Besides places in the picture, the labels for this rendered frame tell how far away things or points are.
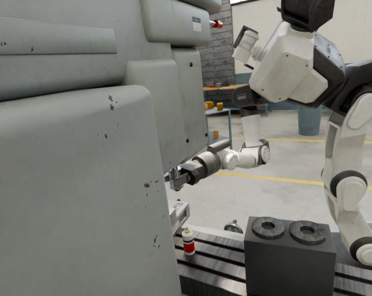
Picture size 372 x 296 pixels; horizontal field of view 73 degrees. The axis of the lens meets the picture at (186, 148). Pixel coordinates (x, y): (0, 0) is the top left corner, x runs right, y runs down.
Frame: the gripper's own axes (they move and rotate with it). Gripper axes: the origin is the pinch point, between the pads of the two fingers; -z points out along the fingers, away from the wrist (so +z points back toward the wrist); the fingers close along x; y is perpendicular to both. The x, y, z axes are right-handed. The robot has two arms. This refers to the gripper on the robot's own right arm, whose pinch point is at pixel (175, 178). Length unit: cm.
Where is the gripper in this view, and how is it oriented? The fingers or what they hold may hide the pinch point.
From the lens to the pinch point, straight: 86.0
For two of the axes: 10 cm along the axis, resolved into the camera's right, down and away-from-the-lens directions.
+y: 1.2, 9.4, 3.1
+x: 6.5, 1.6, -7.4
